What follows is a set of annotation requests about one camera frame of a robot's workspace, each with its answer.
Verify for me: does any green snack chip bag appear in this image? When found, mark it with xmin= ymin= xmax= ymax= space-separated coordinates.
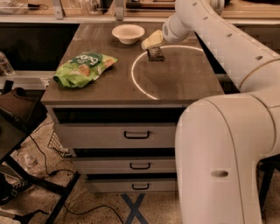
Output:
xmin=53 ymin=52 xmax=117 ymax=88

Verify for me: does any middle grey drawer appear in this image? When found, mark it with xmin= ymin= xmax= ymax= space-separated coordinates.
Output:
xmin=73 ymin=157 xmax=176 ymax=174

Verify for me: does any wire mesh basket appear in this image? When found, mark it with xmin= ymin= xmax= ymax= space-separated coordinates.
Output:
xmin=47 ymin=132 xmax=71 ymax=158

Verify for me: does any clear plastic bottle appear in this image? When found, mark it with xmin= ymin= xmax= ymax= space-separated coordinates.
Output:
xmin=0 ymin=52 xmax=15 ymax=76

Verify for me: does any white ceramic bowl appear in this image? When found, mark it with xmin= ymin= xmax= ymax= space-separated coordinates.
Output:
xmin=112 ymin=24 xmax=145 ymax=45

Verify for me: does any black side table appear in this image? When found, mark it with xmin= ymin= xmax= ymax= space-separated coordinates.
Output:
xmin=0 ymin=80 xmax=81 ymax=224

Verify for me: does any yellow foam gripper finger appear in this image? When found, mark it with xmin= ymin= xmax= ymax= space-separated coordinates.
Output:
xmin=141 ymin=30 xmax=164 ymax=50

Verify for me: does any black office chair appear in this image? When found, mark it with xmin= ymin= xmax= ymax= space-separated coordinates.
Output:
xmin=259 ymin=155 xmax=280 ymax=209

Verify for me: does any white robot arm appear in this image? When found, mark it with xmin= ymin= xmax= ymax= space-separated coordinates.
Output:
xmin=163 ymin=0 xmax=280 ymax=224

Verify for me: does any grey drawer cabinet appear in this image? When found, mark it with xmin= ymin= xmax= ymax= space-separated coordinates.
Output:
xmin=42 ymin=24 xmax=223 ymax=181

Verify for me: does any grey drawer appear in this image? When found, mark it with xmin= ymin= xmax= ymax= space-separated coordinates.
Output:
xmin=86 ymin=178 xmax=178 ymax=193
xmin=54 ymin=123 xmax=176 ymax=149
xmin=73 ymin=157 xmax=176 ymax=174

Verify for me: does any dark rxbar chocolate bar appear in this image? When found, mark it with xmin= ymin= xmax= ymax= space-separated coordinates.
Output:
xmin=147 ymin=47 xmax=165 ymax=61

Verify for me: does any top grey drawer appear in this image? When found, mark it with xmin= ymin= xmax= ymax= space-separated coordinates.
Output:
xmin=54 ymin=123 xmax=176 ymax=149

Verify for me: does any bottom grey drawer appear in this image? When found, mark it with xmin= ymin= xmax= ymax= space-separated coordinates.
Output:
xmin=86 ymin=178 xmax=178 ymax=193

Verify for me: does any black and white sneaker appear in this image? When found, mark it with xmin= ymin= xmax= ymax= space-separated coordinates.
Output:
xmin=0 ymin=180 xmax=32 ymax=206

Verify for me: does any black power cable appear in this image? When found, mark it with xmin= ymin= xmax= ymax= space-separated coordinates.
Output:
xmin=17 ymin=134 xmax=124 ymax=224

